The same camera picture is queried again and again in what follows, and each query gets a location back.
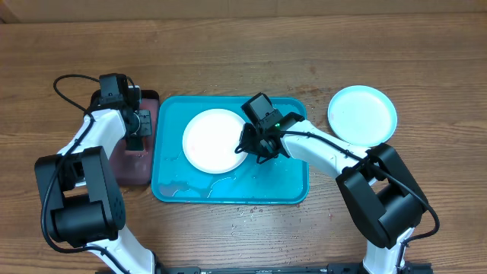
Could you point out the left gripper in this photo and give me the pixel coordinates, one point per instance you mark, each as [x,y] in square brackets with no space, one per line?
[146,126]

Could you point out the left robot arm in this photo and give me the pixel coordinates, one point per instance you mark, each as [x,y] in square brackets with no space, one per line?
[82,206]

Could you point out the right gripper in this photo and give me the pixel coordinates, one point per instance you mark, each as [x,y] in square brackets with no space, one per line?
[252,148]

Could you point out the black water tray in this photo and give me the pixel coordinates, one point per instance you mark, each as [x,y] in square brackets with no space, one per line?
[112,156]

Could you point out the teal plastic tray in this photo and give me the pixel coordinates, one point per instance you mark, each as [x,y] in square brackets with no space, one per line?
[278,181]

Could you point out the light blue plate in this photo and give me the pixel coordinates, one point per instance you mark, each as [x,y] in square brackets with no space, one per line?
[362,116]

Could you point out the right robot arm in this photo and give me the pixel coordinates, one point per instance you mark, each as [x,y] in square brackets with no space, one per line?
[384,200]

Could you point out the white plate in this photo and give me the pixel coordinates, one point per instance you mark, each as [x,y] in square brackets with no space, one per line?
[210,139]

